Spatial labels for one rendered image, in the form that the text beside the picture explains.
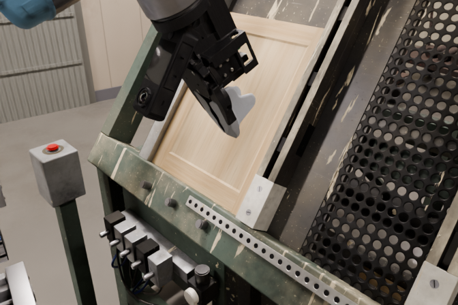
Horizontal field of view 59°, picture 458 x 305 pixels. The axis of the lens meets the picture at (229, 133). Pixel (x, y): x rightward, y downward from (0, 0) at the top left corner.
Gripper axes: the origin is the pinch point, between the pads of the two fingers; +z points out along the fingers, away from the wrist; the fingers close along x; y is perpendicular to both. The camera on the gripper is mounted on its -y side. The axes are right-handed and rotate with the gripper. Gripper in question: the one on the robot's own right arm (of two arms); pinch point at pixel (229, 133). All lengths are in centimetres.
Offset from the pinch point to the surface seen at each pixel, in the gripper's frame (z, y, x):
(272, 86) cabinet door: 31, 31, 40
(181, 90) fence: 31, 16, 70
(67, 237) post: 58, -46, 84
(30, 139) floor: 117, -60, 306
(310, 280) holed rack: 47.5, -0.2, 0.0
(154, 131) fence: 38, 0, 71
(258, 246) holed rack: 46.3, -2.8, 14.9
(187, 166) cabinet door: 43, 0, 52
